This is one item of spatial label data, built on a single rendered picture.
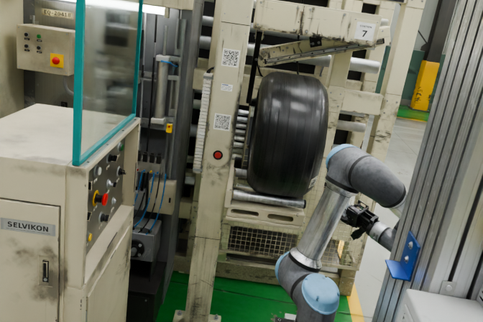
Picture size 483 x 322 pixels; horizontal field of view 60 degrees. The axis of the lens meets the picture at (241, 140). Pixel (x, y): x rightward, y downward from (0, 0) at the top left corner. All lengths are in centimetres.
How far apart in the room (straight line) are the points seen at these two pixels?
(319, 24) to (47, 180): 144
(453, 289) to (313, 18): 148
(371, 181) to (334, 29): 105
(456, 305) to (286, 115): 104
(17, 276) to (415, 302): 104
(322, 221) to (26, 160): 88
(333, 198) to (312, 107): 52
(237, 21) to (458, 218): 126
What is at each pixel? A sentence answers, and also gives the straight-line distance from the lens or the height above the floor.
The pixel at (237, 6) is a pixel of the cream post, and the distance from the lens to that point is 185.
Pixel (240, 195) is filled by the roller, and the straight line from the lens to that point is 195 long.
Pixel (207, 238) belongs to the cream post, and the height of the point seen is 62.
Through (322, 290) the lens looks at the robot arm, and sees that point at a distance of 137.
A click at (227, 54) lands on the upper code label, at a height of 152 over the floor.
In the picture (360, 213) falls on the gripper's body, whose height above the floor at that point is 102.
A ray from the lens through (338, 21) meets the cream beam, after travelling 215.
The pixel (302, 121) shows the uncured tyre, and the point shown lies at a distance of 175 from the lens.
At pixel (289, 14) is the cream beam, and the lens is 212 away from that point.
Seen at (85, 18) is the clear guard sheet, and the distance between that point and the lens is 112.
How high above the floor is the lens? 171
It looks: 17 degrees down
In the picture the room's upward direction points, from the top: 8 degrees clockwise
